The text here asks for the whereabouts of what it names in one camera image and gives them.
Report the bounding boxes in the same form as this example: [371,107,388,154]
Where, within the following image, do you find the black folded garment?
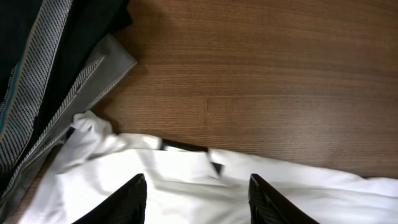
[1,0,132,189]

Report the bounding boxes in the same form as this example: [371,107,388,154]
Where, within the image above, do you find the grey folded garment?
[1,34,137,223]

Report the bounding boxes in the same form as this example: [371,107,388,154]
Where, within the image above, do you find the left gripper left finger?
[73,174,147,224]

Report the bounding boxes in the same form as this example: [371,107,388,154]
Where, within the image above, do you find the white t-shirt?
[20,112,397,223]

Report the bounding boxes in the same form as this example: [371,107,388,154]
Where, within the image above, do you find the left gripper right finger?
[248,174,319,224]

